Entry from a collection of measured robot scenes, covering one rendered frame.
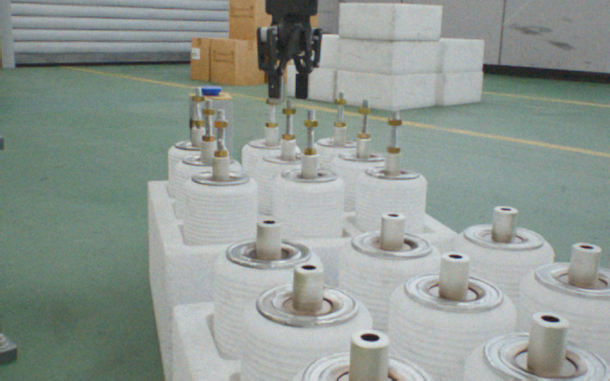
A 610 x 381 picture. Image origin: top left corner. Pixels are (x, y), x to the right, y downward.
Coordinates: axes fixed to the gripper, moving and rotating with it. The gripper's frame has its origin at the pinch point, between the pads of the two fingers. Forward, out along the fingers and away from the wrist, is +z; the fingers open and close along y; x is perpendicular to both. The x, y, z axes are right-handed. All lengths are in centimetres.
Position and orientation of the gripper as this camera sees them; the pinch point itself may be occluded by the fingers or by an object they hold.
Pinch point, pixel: (290, 92)
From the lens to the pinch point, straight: 104.2
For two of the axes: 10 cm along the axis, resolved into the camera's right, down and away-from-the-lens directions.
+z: -0.3, 9.7, 2.2
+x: 8.5, 1.4, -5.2
